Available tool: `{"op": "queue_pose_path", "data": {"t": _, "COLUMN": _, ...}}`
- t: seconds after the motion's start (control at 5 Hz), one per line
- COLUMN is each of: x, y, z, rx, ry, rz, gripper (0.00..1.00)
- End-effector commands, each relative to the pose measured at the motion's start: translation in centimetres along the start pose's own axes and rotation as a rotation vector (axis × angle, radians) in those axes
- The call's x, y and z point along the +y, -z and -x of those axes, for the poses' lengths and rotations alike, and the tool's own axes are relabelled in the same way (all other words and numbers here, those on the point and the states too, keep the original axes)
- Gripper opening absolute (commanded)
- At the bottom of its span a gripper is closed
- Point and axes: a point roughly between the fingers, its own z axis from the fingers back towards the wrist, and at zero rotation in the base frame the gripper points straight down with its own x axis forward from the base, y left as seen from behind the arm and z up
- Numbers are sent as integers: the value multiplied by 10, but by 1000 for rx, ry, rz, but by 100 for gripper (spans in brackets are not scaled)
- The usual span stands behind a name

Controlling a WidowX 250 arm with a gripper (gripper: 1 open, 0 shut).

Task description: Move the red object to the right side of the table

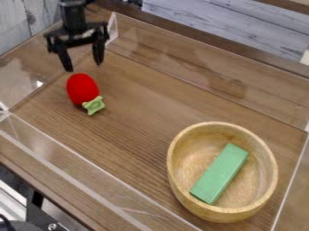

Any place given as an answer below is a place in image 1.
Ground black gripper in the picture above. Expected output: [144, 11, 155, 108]
[44, 0, 109, 72]

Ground red plush strawberry toy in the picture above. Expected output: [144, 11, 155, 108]
[66, 73, 105, 116]

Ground clear acrylic tray walls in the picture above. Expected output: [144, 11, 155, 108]
[0, 14, 309, 231]

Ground clear acrylic corner bracket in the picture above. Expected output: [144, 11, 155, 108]
[105, 13, 117, 45]

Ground black cable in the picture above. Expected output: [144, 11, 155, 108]
[0, 214, 15, 231]

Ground wooden bowl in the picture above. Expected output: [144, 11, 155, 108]
[167, 122, 278, 223]

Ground green rectangular block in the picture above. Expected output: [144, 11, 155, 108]
[189, 143, 248, 205]

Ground black metal table bracket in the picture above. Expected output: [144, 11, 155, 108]
[25, 190, 68, 231]

